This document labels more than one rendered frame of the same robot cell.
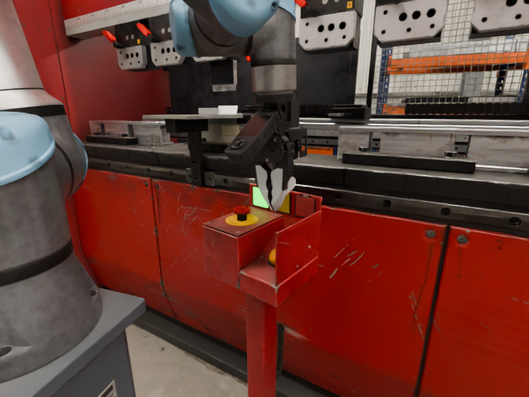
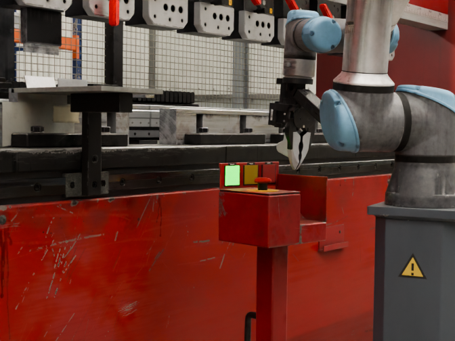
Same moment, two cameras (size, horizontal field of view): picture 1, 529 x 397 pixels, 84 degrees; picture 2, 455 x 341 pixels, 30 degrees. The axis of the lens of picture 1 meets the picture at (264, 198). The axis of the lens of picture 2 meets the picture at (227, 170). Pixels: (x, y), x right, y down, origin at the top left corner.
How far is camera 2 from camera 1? 2.02 m
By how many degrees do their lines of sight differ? 82
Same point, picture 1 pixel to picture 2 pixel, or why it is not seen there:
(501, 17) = (254, 32)
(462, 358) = (290, 293)
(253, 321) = (279, 290)
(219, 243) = (285, 206)
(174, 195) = (40, 227)
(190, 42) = (336, 46)
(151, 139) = not seen: outside the picture
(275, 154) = (309, 121)
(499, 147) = (257, 124)
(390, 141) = (208, 122)
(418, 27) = (223, 27)
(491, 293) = not seen: hidden behind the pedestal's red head
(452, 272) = not seen: hidden behind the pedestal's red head
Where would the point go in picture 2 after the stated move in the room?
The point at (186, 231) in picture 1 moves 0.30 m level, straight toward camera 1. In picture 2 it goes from (58, 287) to (202, 285)
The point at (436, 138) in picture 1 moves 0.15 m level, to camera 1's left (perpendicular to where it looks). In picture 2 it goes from (231, 118) to (225, 118)
